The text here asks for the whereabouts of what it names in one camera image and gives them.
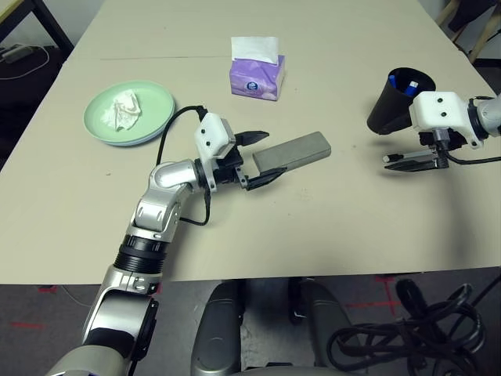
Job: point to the grey glasses case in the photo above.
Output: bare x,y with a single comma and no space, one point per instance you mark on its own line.
297,150

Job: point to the grey robot leg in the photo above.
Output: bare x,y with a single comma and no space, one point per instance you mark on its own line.
317,325
217,333

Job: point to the black cup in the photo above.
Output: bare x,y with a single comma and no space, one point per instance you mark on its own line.
385,113

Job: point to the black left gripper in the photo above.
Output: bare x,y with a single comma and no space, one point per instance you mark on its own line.
229,170

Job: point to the grey left robot leg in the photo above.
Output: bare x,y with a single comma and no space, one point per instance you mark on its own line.
217,333

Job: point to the light blue plate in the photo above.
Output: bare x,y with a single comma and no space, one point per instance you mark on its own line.
129,145

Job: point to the light green plate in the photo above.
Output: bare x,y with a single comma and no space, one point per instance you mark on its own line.
156,102

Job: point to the grey right robot leg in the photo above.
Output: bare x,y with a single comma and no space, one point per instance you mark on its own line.
317,325

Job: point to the white marker with blue cap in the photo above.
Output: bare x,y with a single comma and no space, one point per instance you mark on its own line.
411,89

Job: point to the beige side table, black legs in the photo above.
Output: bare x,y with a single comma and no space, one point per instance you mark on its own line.
54,25

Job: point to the purple tissue pack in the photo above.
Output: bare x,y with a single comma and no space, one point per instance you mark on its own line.
254,84

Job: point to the black bag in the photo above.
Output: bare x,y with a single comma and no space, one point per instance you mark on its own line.
23,98

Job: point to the wooden stool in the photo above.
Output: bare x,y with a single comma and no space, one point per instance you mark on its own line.
483,41

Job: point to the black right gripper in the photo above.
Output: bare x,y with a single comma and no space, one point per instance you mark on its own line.
440,141

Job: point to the white marker with black cap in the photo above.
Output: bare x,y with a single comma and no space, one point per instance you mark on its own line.
386,158

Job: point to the white tissue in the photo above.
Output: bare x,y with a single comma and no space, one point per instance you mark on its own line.
123,111

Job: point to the black jacket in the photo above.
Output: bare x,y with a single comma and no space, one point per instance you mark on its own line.
466,17

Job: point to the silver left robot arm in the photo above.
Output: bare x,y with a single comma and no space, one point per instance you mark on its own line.
168,176

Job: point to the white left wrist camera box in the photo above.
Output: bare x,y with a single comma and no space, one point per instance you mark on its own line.
209,133

